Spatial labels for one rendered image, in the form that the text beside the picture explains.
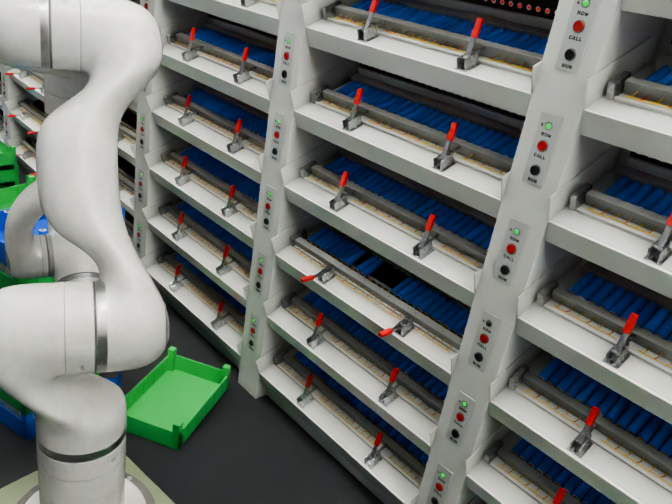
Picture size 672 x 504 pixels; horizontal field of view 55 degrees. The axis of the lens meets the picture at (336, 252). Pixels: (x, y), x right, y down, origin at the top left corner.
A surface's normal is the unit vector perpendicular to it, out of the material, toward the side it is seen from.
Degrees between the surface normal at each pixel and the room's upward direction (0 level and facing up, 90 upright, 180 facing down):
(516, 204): 90
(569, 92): 90
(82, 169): 63
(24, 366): 91
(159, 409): 0
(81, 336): 68
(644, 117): 23
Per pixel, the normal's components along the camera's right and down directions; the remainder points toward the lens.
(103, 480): 0.69, 0.42
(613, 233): -0.14, -0.76
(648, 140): -0.74, 0.51
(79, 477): 0.26, 0.47
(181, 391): 0.16, -0.89
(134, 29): 0.49, -0.13
